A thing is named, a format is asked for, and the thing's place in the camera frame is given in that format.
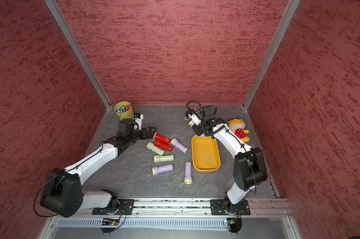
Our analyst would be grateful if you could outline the yellow pen cup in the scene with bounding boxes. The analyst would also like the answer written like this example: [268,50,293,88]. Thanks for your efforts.
[114,101,134,121]

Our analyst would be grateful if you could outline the green flashlight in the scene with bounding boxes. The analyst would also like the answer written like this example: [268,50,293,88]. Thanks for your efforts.
[154,155,174,163]
[147,142,165,156]

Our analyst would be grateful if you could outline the purple flashlight front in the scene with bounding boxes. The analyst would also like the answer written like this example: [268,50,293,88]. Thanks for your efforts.
[184,162,193,184]

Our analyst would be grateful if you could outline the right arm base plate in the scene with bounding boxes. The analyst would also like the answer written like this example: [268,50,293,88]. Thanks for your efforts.
[210,198,251,216]

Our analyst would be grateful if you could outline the red flashlight white head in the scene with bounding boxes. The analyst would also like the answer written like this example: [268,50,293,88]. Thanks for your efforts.
[154,132,170,144]

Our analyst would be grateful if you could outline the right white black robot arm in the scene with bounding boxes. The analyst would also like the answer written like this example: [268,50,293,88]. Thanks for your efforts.
[186,101,267,215]

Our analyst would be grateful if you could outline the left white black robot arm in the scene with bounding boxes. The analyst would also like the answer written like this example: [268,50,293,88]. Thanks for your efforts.
[38,119,157,218]

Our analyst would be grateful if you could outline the red flashlight all red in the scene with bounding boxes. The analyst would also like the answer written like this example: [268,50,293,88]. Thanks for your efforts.
[155,139,173,152]

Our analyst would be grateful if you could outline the aluminium front rail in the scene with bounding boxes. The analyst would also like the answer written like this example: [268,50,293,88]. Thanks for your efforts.
[50,196,292,218]

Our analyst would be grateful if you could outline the markers in cup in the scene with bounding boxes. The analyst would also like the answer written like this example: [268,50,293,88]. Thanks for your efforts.
[116,104,131,113]

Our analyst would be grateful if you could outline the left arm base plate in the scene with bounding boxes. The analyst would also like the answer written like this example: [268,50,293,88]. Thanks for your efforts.
[92,199,135,216]

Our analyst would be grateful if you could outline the yellow storage box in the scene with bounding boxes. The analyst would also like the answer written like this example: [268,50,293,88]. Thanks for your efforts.
[191,135,221,173]

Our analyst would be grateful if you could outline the purple flashlight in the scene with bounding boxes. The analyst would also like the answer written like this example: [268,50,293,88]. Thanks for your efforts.
[152,164,173,175]
[171,138,188,153]
[188,120,198,127]
[184,162,193,184]

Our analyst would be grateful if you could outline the orange plush toy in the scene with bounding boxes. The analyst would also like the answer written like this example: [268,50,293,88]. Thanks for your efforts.
[228,117,250,142]

